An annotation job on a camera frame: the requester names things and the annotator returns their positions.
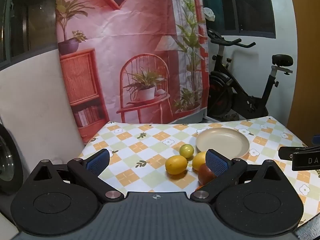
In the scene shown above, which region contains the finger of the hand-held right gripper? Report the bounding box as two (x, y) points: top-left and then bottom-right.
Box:
(278, 146), (310, 160)

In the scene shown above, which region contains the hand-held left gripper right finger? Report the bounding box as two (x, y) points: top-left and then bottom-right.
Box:
(190, 149), (288, 203)

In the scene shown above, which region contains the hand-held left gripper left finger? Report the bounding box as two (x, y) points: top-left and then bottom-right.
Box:
(26, 149), (125, 203)

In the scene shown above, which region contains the dark red apple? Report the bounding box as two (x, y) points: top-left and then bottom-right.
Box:
(198, 163), (217, 186)

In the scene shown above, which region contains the yellow lemon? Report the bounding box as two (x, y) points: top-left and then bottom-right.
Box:
(165, 155), (188, 175)
(192, 152), (208, 172)

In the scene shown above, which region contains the beige round plate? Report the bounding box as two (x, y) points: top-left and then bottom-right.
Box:
(195, 127), (250, 158)

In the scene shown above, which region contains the green apple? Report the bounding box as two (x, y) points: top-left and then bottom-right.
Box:
(179, 144), (195, 158)

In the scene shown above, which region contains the checkered flower tablecloth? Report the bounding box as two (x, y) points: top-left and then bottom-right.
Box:
(75, 116), (320, 227)

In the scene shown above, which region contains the black exercise bike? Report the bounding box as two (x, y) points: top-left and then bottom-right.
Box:
(206, 29), (293, 122)

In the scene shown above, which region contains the black wheel with metal rim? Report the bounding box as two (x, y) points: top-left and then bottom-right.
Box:
(0, 124), (24, 195)

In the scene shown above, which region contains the pink printed backdrop cloth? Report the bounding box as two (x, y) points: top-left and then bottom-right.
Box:
(55, 0), (210, 144)

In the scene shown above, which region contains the white crumpled cloth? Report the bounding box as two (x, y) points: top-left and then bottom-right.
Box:
(203, 7), (215, 22)

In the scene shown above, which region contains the dark glass window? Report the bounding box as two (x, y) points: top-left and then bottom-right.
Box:
(0, 0), (57, 67)
(200, 0), (277, 39)

